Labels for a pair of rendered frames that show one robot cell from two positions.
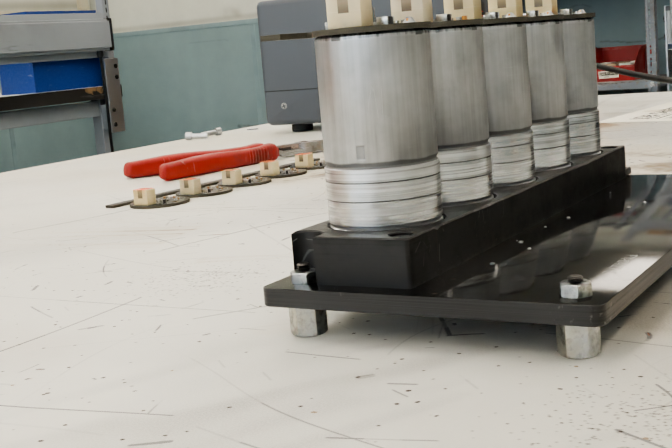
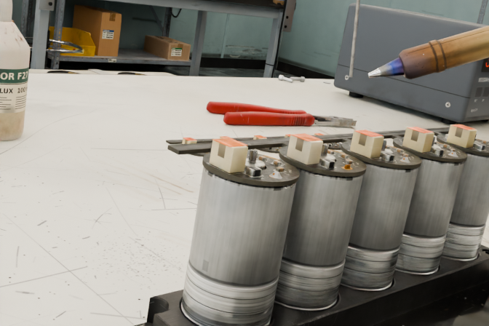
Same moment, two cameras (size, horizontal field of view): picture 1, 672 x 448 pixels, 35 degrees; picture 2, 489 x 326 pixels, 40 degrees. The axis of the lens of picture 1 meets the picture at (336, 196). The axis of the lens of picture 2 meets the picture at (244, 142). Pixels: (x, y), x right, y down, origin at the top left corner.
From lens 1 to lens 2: 0.10 m
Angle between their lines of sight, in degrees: 15
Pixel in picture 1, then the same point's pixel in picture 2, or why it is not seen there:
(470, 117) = (325, 247)
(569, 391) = not seen: outside the picture
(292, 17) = (370, 20)
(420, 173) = (248, 296)
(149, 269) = (123, 231)
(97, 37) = not seen: outside the picture
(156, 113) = (318, 22)
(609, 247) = not seen: outside the picture
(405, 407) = not seen: outside the picture
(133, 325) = (49, 303)
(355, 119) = (207, 240)
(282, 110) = (345, 80)
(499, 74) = (378, 205)
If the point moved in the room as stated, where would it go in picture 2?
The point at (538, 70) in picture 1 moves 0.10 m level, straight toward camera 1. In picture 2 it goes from (427, 197) to (316, 307)
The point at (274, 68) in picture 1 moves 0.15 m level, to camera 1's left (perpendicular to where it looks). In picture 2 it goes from (348, 50) to (213, 25)
